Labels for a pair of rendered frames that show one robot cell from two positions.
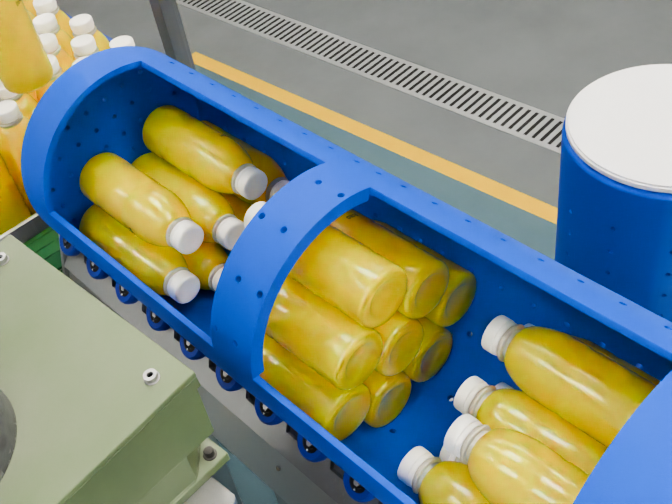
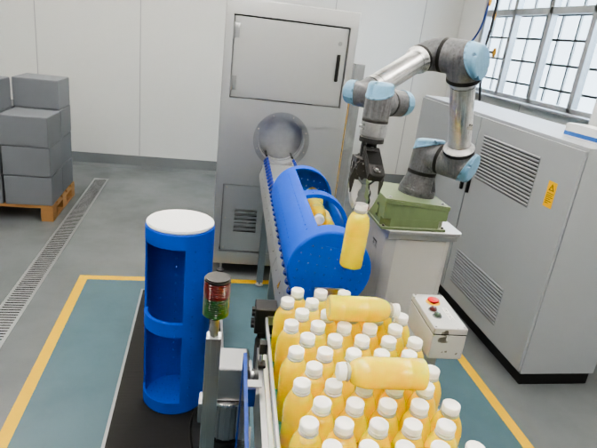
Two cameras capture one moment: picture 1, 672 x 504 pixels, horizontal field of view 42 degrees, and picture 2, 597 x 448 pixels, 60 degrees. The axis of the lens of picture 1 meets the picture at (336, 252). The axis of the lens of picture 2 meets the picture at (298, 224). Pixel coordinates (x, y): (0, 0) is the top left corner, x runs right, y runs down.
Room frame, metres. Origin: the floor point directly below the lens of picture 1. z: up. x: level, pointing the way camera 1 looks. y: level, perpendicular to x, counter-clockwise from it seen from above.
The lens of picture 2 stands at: (2.45, 0.90, 1.81)
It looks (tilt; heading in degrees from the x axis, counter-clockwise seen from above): 20 degrees down; 208
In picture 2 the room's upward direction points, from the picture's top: 7 degrees clockwise
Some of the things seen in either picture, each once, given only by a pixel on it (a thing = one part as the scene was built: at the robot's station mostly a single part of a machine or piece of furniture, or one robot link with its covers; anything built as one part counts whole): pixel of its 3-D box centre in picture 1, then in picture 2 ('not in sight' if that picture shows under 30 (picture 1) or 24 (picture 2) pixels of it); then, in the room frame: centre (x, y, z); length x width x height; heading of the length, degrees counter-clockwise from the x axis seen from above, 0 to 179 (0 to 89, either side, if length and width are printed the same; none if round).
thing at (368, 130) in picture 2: not in sight; (372, 130); (1.07, 0.36, 1.58); 0.08 x 0.08 x 0.05
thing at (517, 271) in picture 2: not in sight; (489, 213); (-1.52, 0.39, 0.72); 2.15 x 0.54 x 1.45; 40
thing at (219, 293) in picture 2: not in sight; (217, 288); (1.57, 0.23, 1.23); 0.06 x 0.06 x 0.04
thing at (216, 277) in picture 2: not in sight; (216, 306); (1.57, 0.23, 1.18); 0.06 x 0.06 x 0.16
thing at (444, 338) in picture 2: not in sight; (435, 324); (1.04, 0.65, 1.05); 0.20 x 0.10 x 0.10; 37
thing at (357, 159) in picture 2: not in sight; (367, 157); (1.06, 0.36, 1.50); 0.09 x 0.08 x 0.12; 38
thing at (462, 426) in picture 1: (463, 435); not in sight; (0.45, -0.08, 1.10); 0.04 x 0.02 x 0.04; 127
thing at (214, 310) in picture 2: not in sight; (216, 304); (1.57, 0.23, 1.18); 0.06 x 0.06 x 0.05
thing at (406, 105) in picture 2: not in sight; (392, 101); (0.96, 0.37, 1.66); 0.11 x 0.11 x 0.08; 79
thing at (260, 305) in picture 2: not in sight; (266, 318); (1.20, 0.16, 0.95); 0.10 x 0.07 x 0.10; 127
